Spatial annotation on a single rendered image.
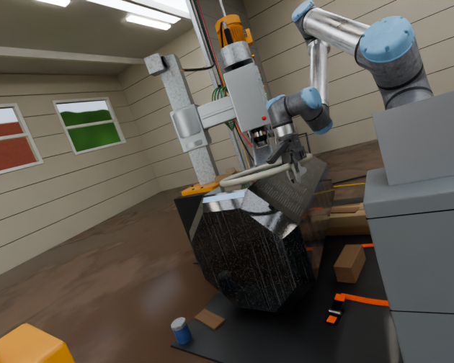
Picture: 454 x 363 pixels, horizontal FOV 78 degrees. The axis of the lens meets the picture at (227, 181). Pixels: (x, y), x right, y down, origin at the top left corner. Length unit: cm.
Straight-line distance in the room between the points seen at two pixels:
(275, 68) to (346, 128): 217
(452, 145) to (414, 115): 15
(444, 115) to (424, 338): 77
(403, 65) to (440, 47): 582
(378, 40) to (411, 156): 40
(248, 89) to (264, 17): 552
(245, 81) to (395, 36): 111
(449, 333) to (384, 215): 46
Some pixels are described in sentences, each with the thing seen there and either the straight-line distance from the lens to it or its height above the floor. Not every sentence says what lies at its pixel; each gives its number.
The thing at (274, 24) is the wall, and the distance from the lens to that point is 733.
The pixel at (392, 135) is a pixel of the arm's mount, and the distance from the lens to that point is 111.
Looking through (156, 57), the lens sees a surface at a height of 204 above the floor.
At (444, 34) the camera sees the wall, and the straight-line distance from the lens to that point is 697.
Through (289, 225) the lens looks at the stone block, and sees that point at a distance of 158.
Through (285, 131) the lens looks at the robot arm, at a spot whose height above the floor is 114.
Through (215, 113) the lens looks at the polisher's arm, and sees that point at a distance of 270.
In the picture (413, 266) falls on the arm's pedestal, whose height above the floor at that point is 60.
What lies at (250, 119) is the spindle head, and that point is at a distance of 198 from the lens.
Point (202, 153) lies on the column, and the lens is 278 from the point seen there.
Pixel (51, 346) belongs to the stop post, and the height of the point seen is 108.
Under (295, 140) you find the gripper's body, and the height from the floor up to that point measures 109.
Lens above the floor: 122
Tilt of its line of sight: 10 degrees down
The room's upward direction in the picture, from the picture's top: 19 degrees counter-clockwise
